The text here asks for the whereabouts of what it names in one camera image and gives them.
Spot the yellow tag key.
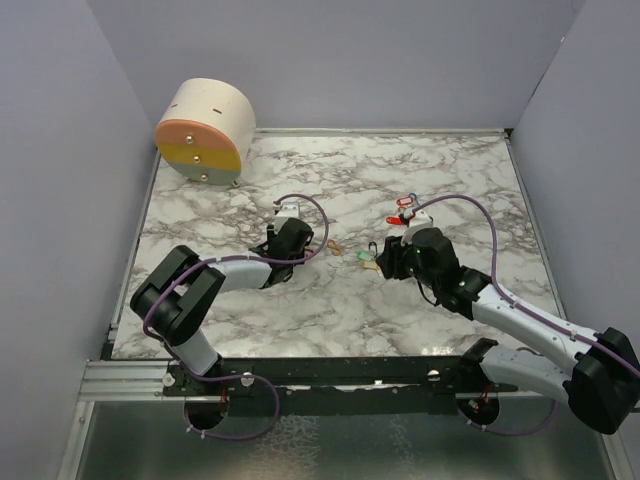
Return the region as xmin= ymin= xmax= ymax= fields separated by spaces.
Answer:
xmin=361 ymin=260 xmax=381 ymax=273

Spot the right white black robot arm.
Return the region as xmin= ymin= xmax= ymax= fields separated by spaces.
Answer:
xmin=376 ymin=227 xmax=639 ymax=435

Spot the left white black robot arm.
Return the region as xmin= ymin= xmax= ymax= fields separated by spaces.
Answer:
xmin=130 ymin=218 xmax=313 ymax=395

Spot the orange carabiner near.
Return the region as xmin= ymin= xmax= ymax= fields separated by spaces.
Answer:
xmin=327 ymin=239 xmax=342 ymax=256

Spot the black tag key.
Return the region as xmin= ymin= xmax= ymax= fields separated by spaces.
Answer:
xmin=368 ymin=242 xmax=378 ymax=260

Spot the green tag key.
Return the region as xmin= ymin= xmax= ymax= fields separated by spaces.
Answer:
xmin=357 ymin=250 xmax=375 ymax=261

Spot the round beige drawer box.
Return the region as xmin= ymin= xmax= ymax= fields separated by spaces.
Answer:
xmin=154 ymin=78 xmax=256 ymax=186

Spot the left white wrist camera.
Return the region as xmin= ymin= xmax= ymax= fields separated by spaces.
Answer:
xmin=273 ymin=200 xmax=300 ymax=232

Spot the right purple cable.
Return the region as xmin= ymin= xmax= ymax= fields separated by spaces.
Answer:
xmin=402 ymin=193 xmax=640 ymax=437

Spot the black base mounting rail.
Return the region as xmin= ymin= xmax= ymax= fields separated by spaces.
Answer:
xmin=163 ymin=353 xmax=516 ymax=417

